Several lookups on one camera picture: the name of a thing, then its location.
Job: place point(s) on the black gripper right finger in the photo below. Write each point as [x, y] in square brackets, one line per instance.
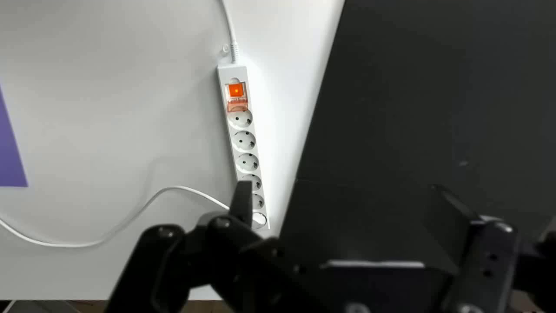
[454, 226]

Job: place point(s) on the white multi-socket power strip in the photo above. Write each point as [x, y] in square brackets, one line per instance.
[244, 139]

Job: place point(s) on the purple rectangular mat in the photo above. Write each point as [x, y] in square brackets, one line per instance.
[11, 156]

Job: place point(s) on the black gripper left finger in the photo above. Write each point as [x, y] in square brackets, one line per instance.
[242, 201]

